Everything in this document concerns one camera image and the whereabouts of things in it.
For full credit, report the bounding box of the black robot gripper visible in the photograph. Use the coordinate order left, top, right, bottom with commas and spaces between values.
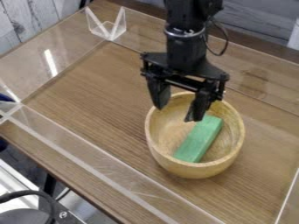
140, 27, 229, 122

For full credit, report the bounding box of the brown wooden bowl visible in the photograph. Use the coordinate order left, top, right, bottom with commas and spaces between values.
144, 92, 245, 179

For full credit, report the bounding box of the green rectangular block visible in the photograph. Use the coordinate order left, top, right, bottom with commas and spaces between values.
172, 115, 223, 163

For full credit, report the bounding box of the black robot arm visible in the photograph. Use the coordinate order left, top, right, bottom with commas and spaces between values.
140, 0, 229, 122

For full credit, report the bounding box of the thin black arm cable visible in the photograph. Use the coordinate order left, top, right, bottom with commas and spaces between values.
204, 18, 229, 57

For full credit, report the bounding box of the clear acrylic table enclosure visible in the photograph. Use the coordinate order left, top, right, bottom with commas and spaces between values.
0, 0, 299, 224

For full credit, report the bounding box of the clear acrylic corner bracket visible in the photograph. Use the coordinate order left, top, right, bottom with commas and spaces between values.
84, 7, 127, 41

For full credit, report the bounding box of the black metal bracket with bolt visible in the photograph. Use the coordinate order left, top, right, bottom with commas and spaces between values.
37, 190, 87, 224

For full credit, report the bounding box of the black cable loop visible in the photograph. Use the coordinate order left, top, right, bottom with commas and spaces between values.
0, 190, 56, 224

